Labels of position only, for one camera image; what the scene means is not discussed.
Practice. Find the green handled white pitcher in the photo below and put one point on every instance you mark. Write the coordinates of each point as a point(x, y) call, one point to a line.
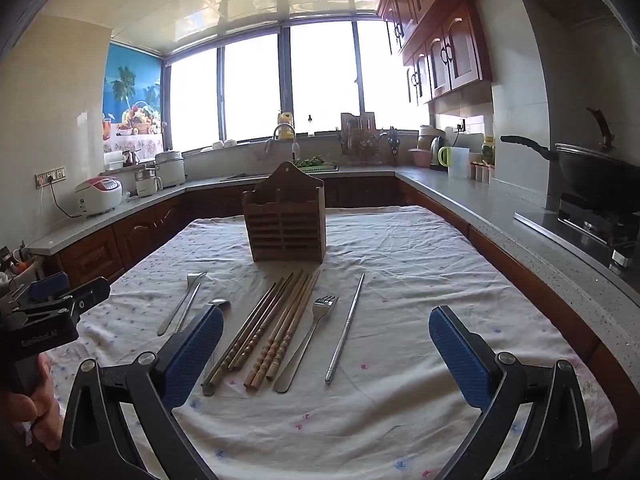
point(455, 160)

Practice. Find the wooden utensil holder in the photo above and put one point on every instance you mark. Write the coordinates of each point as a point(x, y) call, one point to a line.
point(285, 217)

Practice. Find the steel chopstick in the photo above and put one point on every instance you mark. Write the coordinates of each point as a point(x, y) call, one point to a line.
point(336, 356)

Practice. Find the gas stove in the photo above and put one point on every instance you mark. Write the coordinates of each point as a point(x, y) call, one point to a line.
point(603, 239)

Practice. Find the wooden cabinets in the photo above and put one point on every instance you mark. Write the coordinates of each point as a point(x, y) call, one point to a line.
point(441, 43)
point(115, 249)

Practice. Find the white red rice cooker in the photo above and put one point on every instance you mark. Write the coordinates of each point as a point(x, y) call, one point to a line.
point(98, 195)

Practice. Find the floral white tablecloth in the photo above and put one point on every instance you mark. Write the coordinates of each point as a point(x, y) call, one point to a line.
point(392, 410)

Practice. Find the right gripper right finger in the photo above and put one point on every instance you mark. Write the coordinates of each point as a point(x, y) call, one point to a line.
point(555, 442)

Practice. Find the wall power outlet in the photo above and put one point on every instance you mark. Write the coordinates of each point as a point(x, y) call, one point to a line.
point(50, 177)

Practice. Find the steel electric kettle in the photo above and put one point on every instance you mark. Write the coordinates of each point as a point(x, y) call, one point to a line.
point(437, 143)

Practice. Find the tropical fruit poster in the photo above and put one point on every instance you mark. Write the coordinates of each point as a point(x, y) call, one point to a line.
point(132, 103)

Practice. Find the large white cooker pot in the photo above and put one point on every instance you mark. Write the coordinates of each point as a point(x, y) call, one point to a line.
point(169, 168)

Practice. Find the pink basin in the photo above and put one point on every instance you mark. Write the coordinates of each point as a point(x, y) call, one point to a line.
point(421, 158)

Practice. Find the upper wooden cabinets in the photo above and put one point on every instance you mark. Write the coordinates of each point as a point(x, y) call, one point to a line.
point(441, 43)

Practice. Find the lower wooden cabinets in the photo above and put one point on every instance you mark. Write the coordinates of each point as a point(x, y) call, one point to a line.
point(115, 249)

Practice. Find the wooden chopstick one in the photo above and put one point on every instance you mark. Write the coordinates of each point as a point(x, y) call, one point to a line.
point(214, 376)

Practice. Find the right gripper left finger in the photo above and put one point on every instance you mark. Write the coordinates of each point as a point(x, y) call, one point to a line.
point(96, 440)

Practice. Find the yellow bottle on sill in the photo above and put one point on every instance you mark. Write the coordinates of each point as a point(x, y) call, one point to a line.
point(285, 129)

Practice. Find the steel fork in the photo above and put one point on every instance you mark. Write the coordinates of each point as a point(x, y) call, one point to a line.
point(321, 307)
point(193, 282)

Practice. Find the green vegetable basket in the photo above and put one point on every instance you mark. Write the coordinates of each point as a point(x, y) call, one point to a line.
point(314, 164)

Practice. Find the black wok with lid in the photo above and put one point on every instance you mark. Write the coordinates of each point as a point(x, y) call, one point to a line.
point(598, 175)

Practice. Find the dish drying rack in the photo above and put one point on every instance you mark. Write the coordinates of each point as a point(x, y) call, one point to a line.
point(359, 138)

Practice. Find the wooden chopstick four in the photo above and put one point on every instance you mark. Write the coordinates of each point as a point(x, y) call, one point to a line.
point(269, 321)

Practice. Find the wooden chopstick two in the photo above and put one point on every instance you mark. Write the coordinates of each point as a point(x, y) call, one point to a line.
point(252, 325)

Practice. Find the kitchen sink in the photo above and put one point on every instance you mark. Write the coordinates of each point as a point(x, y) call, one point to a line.
point(244, 176)

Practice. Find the kitchen faucet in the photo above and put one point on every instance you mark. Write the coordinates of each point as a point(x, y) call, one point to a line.
point(295, 150)

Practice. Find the condiment bottles group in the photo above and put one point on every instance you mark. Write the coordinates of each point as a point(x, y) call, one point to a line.
point(482, 163)

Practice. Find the person's left hand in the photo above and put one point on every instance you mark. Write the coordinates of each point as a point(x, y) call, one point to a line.
point(41, 409)

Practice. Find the wooden chopstick five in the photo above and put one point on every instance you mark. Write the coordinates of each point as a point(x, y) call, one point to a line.
point(258, 373)

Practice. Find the small white electric pot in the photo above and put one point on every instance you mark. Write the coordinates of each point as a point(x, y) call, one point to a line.
point(147, 182)

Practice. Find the wooden chopstick three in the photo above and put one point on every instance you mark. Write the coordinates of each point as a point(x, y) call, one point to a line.
point(264, 321)

